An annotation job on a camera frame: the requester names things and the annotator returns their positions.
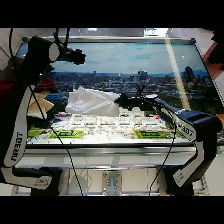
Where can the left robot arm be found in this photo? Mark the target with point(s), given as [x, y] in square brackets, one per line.
[16, 133]

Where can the brown garment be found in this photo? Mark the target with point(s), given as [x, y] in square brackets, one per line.
[10, 68]

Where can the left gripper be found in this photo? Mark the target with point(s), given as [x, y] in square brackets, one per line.
[76, 56]

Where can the silver frame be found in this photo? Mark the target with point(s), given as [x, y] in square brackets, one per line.
[110, 156]

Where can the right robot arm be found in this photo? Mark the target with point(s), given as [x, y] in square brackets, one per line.
[200, 128]

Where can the white shirt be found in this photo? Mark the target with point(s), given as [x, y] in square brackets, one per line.
[90, 101]

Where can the cream garment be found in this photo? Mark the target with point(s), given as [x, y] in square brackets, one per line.
[41, 106]

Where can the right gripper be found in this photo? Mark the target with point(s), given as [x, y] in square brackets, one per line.
[128, 101]

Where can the red garment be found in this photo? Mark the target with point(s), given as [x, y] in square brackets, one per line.
[46, 84]

